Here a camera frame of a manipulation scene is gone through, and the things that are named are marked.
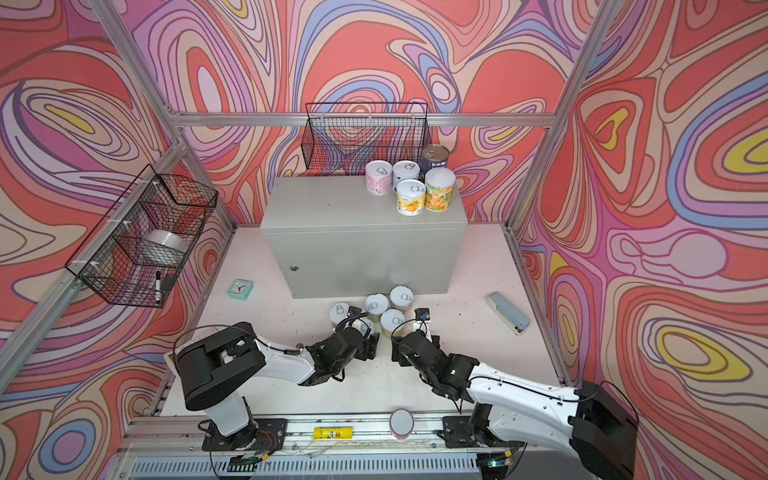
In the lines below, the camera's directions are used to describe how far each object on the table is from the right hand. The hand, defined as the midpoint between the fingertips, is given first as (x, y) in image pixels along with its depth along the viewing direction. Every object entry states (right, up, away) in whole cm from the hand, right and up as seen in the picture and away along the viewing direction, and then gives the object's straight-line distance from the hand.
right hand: (408, 344), depth 82 cm
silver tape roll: (-60, +27, -12) cm, 67 cm away
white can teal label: (-13, +7, -6) cm, 15 cm away
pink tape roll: (-3, -15, -12) cm, 19 cm away
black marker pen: (-62, +17, -10) cm, 65 cm away
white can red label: (-1, +12, +11) cm, 16 cm away
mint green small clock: (-55, +14, +16) cm, 59 cm away
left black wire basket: (-69, +24, -16) cm, 75 cm away
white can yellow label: (-5, +6, +6) cm, 10 cm away
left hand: (-10, +1, +8) cm, 13 cm away
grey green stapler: (+32, +7, +7) cm, 34 cm away
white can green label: (-9, +10, +8) cm, 16 cm away
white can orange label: (-21, +8, +7) cm, 23 cm away
